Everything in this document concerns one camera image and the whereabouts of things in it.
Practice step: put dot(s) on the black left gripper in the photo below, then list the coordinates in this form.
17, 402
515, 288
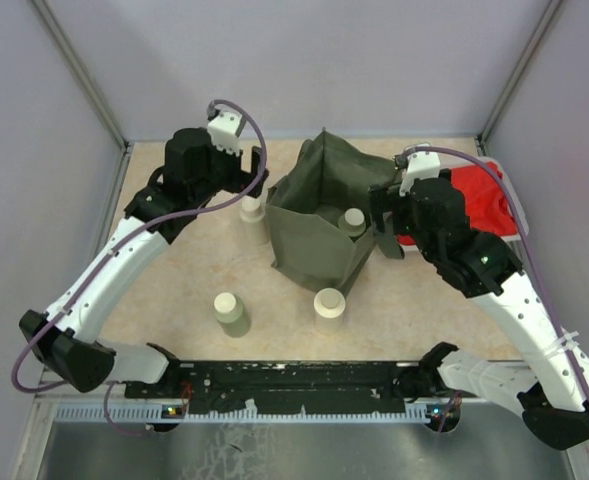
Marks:
243, 177

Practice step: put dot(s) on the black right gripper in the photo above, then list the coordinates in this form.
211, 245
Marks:
383, 199

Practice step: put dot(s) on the cream bottle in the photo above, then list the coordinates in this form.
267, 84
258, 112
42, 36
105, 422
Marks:
252, 215
329, 305

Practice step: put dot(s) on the green bottle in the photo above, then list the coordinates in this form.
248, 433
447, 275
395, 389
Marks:
231, 315
352, 222

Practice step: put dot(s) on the green canvas bag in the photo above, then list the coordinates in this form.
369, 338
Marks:
302, 209

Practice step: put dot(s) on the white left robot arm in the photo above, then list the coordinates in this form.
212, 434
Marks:
65, 337

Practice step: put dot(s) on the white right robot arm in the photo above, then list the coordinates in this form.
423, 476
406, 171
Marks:
551, 396

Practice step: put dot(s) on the red cloth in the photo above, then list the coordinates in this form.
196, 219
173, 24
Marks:
485, 202

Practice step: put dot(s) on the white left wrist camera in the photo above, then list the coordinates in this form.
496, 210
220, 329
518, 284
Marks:
224, 130

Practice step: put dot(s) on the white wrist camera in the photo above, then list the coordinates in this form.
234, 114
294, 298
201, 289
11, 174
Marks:
224, 130
416, 165

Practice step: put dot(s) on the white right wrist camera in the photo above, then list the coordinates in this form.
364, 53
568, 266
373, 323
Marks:
416, 165

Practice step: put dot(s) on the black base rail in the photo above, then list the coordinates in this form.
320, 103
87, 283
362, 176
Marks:
288, 388

